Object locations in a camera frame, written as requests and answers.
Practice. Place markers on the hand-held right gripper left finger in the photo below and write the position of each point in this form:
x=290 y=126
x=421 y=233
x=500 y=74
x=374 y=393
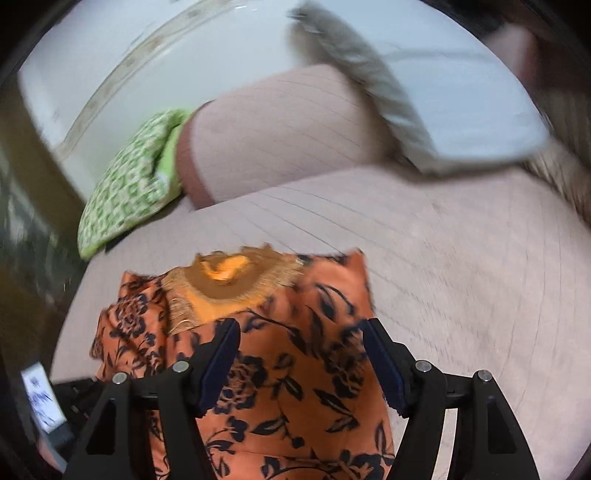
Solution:
x=220 y=364

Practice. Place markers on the pink quilted bed sheet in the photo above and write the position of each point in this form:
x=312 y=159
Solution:
x=461 y=277

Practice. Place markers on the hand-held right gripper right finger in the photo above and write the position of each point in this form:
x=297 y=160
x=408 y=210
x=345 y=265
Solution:
x=383 y=364

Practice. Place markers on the pink quilted bolster cushion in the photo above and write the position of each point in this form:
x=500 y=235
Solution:
x=286 y=129

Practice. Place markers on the brown wooden furniture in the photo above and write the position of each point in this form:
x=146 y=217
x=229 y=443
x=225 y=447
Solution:
x=27 y=194

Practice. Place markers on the white pillow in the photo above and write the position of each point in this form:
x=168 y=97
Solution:
x=461 y=106

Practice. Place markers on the orange black floral garment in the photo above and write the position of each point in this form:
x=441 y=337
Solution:
x=295 y=378

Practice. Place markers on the brown striped blanket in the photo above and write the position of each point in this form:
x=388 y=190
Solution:
x=565 y=161

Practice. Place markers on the green patterned pillow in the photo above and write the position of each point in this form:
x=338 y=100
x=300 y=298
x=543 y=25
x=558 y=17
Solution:
x=129 y=184

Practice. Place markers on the grey striped pillow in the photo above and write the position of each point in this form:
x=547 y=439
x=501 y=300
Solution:
x=364 y=78

